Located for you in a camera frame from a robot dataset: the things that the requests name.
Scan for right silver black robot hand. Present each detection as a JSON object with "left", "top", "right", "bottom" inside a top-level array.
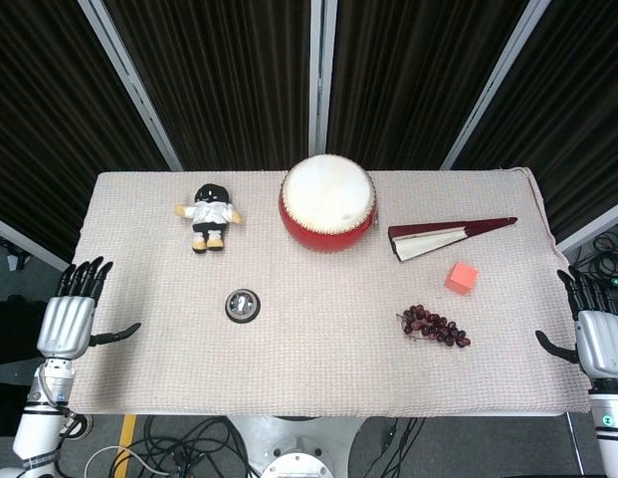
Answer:
[{"left": 534, "top": 266, "right": 618, "bottom": 383}]

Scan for pink cube block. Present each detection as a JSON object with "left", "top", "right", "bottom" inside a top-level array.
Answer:
[{"left": 444, "top": 261, "right": 480, "bottom": 297}]

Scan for bundle of black floor cables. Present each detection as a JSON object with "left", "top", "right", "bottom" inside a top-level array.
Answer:
[{"left": 54, "top": 415, "right": 270, "bottom": 478}]

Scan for bunch of dark red grapes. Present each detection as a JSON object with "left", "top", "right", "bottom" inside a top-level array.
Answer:
[{"left": 395, "top": 304, "right": 473, "bottom": 350}]

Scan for black cables with green light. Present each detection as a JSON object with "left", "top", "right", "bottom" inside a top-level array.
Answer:
[{"left": 571, "top": 226, "right": 618, "bottom": 315}]

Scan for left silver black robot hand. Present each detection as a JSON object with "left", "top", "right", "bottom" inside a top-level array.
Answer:
[{"left": 36, "top": 257, "right": 142, "bottom": 360}]

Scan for white floor cable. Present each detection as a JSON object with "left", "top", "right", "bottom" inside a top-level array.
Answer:
[{"left": 83, "top": 445, "right": 165, "bottom": 478}]

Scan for beige woven tablecloth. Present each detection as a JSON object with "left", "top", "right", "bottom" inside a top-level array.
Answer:
[{"left": 69, "top": 167, "right": 591, "bottom": 418}]

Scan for red drum with white skin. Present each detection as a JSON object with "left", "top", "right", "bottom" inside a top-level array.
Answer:
[{"left": 278, "top": 153, "right": 378, "bottom": 250}]

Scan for yellow floor tape strip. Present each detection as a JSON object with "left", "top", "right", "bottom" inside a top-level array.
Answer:
[{"left": 114, "top": 413, "right": 138, "bottom": 478}]

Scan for black ribbed partition panel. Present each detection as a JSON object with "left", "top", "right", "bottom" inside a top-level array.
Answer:
[
  {"left": 326, "top": 0, "right": 538, "bottom": 170},
  {"left": 457, "top": 0, "right": 618, "bottom": 245},
  {"left": 103, "top": 0, "right": 312, "bottom": 171},
  {"left": 0, "top": 0, "right": 163, "bottom": 263}
]

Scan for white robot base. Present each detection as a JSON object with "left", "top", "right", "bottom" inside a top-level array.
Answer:
[{"left": 227, "top": 415, "right": 374, "bottom": 478}]

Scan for dark red folding fan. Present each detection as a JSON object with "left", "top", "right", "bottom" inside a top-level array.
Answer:
[{"left": 386, "top": 216, "right": 519, "bottom": 263}]

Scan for plush doll with black hair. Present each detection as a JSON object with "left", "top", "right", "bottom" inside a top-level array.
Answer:
[{"left": 175, "top": 182, "right": 246, "bottom": 254}]

